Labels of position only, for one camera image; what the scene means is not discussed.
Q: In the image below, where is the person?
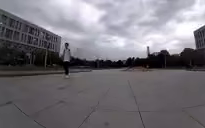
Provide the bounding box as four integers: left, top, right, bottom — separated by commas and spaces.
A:
61, 42, 73, 79

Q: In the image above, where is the grey paved plaza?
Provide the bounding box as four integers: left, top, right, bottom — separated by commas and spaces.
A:
0, 68, 205, 128

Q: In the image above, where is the tall pale tower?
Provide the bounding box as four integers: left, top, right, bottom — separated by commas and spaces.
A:
146, 45, 151, 57

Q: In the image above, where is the row of dark trees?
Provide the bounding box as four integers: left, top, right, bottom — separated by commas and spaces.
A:
58, 47, 205, 70

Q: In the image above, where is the grass strip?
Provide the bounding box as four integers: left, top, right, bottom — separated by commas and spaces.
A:
0, 64, 91, 72

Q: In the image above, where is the long grey windowed building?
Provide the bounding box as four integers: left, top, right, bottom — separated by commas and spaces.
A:
0, 3, 62, 67

